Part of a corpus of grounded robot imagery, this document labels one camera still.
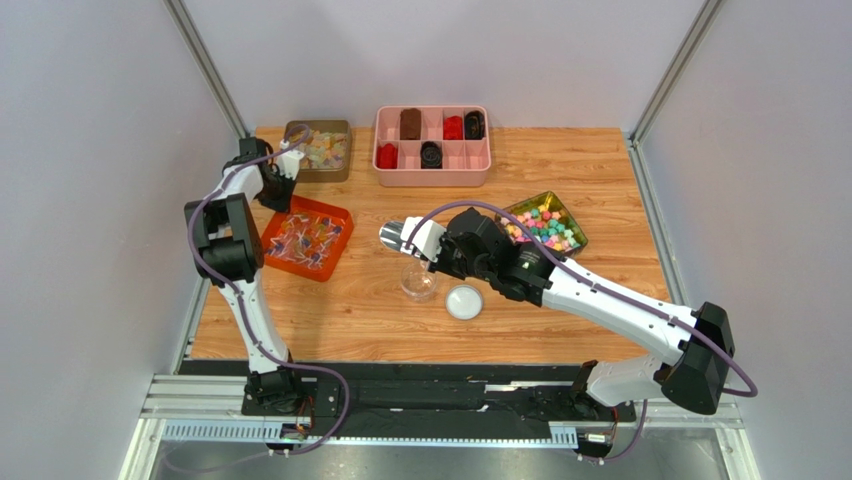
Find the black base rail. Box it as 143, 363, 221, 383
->
177, 360, 637, 440

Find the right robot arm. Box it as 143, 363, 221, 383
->
402, 202, 735, 415

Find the left aluminium frame post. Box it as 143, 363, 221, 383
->
163, 0, 250, 138

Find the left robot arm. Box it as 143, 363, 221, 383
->
184, 137, 307, 415

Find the silver metal scoop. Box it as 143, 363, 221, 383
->
379, 221, 410, 255

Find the aluminium frame post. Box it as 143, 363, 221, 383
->
629, 0, 726, 145
163, 0, 250, 138

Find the pink divided organizer box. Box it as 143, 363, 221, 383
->
372, 105, 492, 187

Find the green tin of star candies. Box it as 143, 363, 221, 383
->
495, 191, 589, 257

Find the right aluminium frame post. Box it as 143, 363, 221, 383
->
629, 0, 726, 145

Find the black candy lower compartment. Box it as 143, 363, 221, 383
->
420, 141, 443, 170

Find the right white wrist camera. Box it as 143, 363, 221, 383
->
400, 217, 446, 262

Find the black candy compartment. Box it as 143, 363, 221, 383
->
420, 141, 443, 170
463, 110, 487, 140

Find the white jar lid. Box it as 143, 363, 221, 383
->
445, 284, 484, 321

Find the red candy lower compartment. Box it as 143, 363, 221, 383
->
375, 143, 398, 170

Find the orange tray of lollipops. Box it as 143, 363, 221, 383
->
261, 195, 354, 282

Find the bronze tin of gummy candies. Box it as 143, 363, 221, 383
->
285, 119, 353, 183

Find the black candy upper compartment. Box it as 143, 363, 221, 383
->
463, 110, 487, 140

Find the clear glass jar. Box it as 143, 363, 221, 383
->
400, 261, 438, 302

